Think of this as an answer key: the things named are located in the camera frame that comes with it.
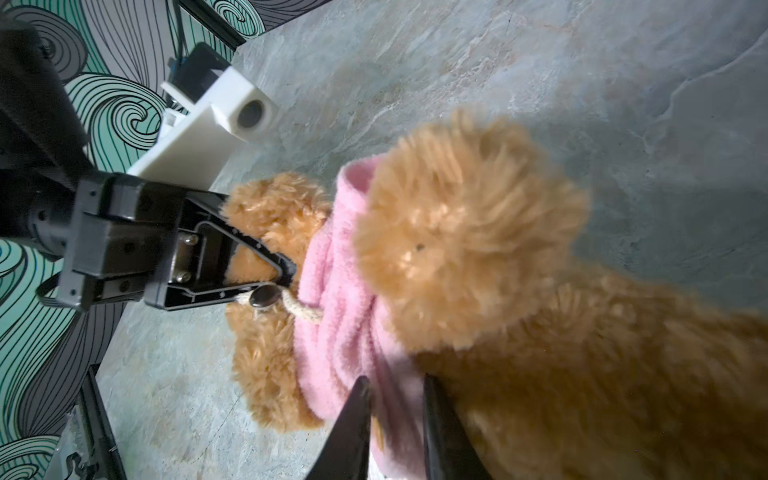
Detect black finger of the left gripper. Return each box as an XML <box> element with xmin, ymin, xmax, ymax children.
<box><xmin>185</xmin><ymin>191</ymin><xmax>297</xmax><ymax>287</ymax></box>
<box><xmin>146</xmin><ymin>282</ymin><xmax>282</xmax><ymax>311</ymax></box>

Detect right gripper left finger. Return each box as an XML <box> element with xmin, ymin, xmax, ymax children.
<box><xmin>305</xmin><ymin>376</ymin><xmax>372</xmax><ymax>480</ymax></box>

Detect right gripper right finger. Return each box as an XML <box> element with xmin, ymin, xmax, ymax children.
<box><xmin>423</xmin><ymin>375</ymin><xmax>492</xmax><ymax>480</ymax></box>

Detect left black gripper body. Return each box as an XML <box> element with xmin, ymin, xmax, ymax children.
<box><xmin>35</xmin><ymin>172</ymin><xmax>207</xmax><ymax>311</ymax></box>

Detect pink teddy hoodie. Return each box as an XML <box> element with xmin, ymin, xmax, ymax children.
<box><xmin>294</xmin><ymin>156</ymin><xmax>426</xmax><ymax>479</ymax></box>

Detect brown teddy bear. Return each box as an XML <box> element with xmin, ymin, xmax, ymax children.
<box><xmin>222</xmin><ymin>115</ymin><xmax>767</xmax><ymax>479</ymax></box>

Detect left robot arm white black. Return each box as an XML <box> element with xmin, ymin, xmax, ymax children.
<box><xmin>1</xmin><ymin>20</ymin><xmax>296</xmax><ymax>311</ymax></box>

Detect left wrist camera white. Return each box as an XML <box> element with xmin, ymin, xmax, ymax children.
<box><xmin>128</xmin><ymin>43</ymin><xmax>278</xmax><ymax>190</ymax></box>

